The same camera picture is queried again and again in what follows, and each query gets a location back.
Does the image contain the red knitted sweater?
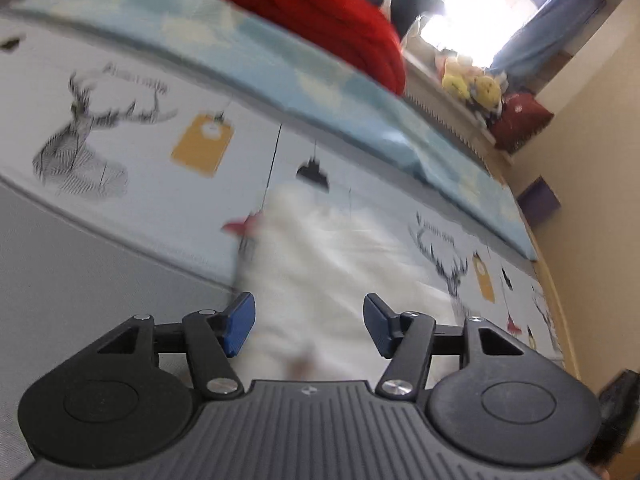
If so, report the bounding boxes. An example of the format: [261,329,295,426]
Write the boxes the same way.
[229,0,406,96]

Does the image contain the red bag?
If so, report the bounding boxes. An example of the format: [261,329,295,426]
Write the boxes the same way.
[489,91,554,154]

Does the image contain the black object at right edge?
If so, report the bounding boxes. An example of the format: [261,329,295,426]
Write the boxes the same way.
[586,370,639,467]

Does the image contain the yellow plush toy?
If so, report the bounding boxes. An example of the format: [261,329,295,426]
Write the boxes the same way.
[440,56,502,114]

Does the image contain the deer print bed sheet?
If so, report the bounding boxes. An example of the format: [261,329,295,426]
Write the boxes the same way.
[1,16,587,479]

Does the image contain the white headboard shelf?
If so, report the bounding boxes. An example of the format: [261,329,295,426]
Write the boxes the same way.
[404,53,495,172]

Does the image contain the light blue cloud blanket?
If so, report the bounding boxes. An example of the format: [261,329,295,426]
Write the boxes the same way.
[9,0,537,260]

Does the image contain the blue curtain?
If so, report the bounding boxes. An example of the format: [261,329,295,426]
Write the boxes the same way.
[489,0,606,81]

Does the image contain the purple box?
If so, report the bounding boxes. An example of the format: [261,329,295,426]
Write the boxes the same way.
[518,177,561,228]

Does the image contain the white small garment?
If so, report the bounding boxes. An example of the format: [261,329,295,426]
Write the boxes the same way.
[231,184,457,385]

